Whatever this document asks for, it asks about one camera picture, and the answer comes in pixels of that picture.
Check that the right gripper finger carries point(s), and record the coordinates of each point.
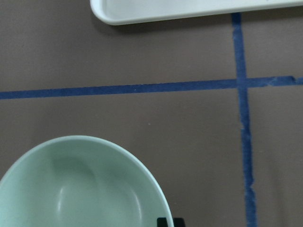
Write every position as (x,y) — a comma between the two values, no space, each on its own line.
(177,222)

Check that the light green bowl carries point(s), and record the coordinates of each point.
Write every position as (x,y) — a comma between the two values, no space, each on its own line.
(80,181)

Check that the cream bear serving tray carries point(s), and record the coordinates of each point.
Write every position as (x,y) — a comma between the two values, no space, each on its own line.
(124,12)

